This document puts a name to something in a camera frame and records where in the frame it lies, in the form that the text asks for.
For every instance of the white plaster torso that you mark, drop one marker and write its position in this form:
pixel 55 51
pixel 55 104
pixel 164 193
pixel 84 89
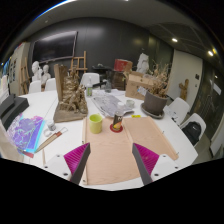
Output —
pixel 142 62

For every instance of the black backpack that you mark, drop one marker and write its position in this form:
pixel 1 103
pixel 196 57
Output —
pixel 192 133

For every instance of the small glass cup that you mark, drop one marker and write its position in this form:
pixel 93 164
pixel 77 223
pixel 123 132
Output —
pixel 130 103

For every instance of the white plaster bust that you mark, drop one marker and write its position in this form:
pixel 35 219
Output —
pixel 46 74
pixel 36 70

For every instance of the white plastic chair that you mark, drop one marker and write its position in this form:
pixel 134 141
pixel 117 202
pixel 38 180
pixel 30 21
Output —
pixel 198 117
pixel 34 87
pixel 182 106
pixel 90 79
pixel 50 85

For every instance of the dark grey plant saucer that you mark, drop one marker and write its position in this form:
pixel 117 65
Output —
pixel 144 110

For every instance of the red box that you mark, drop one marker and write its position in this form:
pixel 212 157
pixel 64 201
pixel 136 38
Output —
pixel 122 65

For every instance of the small white paint jar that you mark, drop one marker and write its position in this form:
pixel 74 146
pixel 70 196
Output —
pixel 51 125

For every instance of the yellow tag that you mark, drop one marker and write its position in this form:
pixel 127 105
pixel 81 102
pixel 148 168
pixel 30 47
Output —
pixel 136 116

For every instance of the brown cardboard box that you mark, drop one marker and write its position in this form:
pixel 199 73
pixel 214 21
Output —
pixel 135 85

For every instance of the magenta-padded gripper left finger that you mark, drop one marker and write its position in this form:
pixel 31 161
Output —
pixel 76 160

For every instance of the dried plant in grey pot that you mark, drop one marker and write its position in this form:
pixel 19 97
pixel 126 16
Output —
pixel 155 103

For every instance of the round ceiling spotlight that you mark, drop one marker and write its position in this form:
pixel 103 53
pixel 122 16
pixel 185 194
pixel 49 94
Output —
pixel 174 40
pixel 210 52

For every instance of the packaged paintbrush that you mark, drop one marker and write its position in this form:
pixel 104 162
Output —
pixel 50 140

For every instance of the flat round red coaster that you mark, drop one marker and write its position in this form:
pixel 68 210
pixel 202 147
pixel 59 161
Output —
pixel 113 130

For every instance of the clear drink bottle white cap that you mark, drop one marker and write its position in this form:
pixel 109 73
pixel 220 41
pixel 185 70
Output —
pixel 118 118

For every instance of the spray bottle green label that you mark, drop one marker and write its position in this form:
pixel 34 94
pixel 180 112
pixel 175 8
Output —
pixel 89 89

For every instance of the wooden easel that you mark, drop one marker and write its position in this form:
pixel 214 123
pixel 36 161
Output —
pixel 84 63

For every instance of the yellow-green mug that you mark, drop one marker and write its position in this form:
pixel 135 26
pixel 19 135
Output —
pixel 95 124

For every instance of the white cabinet with pictures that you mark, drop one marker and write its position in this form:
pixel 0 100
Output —
pixel 18 66

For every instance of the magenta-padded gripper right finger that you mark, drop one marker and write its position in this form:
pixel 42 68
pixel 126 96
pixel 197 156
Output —
pixel 146 160

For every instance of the black wall screen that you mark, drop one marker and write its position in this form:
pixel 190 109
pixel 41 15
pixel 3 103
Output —
pixel 55 46

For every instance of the black case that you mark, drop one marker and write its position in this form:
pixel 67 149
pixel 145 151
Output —
pixel 11 108

